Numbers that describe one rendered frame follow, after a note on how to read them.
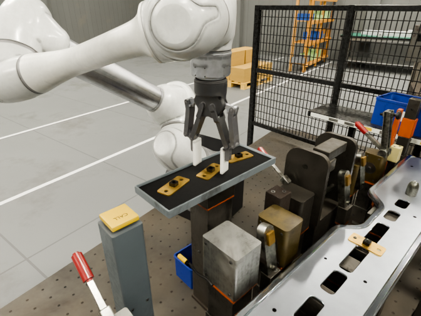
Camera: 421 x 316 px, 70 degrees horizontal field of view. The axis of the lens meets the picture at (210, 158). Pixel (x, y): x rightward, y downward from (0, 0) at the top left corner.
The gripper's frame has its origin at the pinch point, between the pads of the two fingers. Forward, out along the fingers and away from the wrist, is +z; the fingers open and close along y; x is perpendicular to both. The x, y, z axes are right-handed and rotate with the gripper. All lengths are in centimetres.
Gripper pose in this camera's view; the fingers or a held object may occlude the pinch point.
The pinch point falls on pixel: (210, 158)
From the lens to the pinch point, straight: 76.6
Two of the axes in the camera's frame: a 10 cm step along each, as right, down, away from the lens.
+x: 5.4, -3.8, 7.5
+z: 0.0, 8.9, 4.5
